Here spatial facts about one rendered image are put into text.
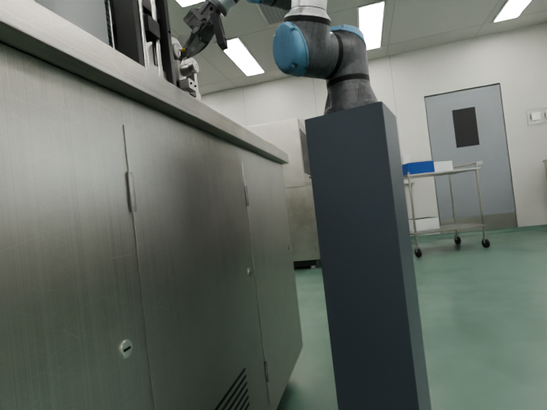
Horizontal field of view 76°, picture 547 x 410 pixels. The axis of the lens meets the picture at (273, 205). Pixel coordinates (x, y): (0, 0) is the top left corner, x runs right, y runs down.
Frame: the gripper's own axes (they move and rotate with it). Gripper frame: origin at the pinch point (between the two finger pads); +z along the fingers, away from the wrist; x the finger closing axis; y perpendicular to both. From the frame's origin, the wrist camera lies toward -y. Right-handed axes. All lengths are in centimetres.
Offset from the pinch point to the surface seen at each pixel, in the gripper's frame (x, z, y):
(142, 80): 67, 4, -43
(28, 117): 83, 11, -48
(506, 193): -450, -149, -211
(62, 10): 34.4, 11.6, 12.7
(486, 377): -28, 11, -151
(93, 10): 34.5, 5.9, 4.9
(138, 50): 42.0, 4.1, -19.0
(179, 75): 5.0, 5.5, -5.7
